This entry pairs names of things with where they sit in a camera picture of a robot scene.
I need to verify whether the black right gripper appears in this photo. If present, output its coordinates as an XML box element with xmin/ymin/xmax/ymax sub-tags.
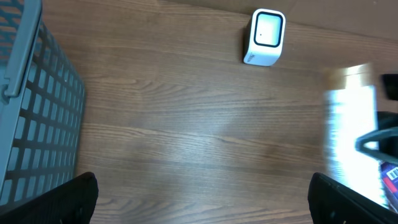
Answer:
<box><xmin>355</xmin><ymin>111</ymin><xmax>397</xmax><ymax>165</ymax></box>

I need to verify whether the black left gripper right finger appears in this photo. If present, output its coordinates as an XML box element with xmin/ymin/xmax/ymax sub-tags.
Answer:
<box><xmin>308</xmin><ymin>172</ymin><xmax>397</xmax><ymax>224</ymax></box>

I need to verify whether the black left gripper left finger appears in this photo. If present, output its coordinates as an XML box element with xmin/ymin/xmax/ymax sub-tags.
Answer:
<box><xmin>1</xmin><ymin>172</ymin><xmax>99</xmax><ymax>224</ymax></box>

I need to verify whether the purple snack packet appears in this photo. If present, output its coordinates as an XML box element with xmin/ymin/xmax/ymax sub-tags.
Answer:
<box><xmin>380</xmin><ymin>162</ymin><xmax>397</xmax><ymax>213</ymax></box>

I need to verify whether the white cream tube gold cap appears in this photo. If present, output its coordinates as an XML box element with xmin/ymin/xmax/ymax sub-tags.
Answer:
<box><xmin>323</xmin><ymin>63</ymin><xmax>388</xmax><ymax>208</ymax></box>

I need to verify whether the white barcode scanner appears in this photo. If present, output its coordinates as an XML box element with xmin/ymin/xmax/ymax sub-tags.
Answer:
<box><xmin>243</xmin><ymin>9</ymin><xmax>286</xmax><ymax>67</ymax></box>

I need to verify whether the grey plastic mesh basket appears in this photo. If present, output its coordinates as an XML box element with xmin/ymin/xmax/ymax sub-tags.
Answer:
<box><xmin>1</xmin><ymin>0</ymin><xmax>86</xmax><ymax>213</ymax></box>

